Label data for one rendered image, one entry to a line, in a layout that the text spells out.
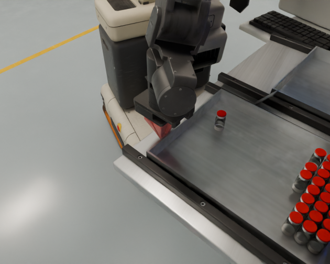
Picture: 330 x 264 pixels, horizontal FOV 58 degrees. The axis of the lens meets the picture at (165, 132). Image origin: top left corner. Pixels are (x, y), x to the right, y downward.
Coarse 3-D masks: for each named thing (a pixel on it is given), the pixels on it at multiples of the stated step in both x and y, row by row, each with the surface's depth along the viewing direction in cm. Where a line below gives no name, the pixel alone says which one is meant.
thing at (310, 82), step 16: (320, 48) 84; (304, 64) 84; (320, 64) 84; (288, 80) 78; (304, 80) 79; (320, 80) 79; (288, 96) 70; (304, 96) 75; (320, 96) 75; (320, 112) 66
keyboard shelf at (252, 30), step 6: (294, 18) 122; (300, 18) 122; (240, 24) 118; (246, 24) 117; (306, 24) 118; (312, 24) 118; (246, 30) 116; (252, 30) 114; (258, 30) 114; (324, 30) 115; (258, 36) 113; (264, 36) 111
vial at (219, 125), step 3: (216, 117) 65; (219, 117) 64; (222, 117) 63; (225, 117) 65; (216, 120) 65; (219, 120) 64; (222, 120) 64; (216, 123) 65; (219, 123) 65; (222, 123) 65; (216, 126) 66; (219, 126) 65; (222, 126) 65; (216, 129) 66; (219, 129) 66; (222, 129) 66
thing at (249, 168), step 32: (224, 96) 72; (192, 128) 67; (224, 128) 67; (256, 128) 67; (288, 128) 64; (160, 160) 57; (192, 160) 61; (224, 160) 61; (256, 160) 61; (288, 160) 61; (224, 192) 56; (256, 192) 56; (288, 192) 56; (256, 224) 51; (288, 256) 46; (320, 256) 47
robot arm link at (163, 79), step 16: (160, 16) 42; (208, 32) 45; (160, 48) 44; (176, 48) 46; (192, 48) 47; (176, 64) 42; (192, 64) 45; (160, 80) 43; (176, 80) 41; (192, 80) 41; (160, 96) 42; (176, 96) 42; (192, 96) 43; (176, 112) 45
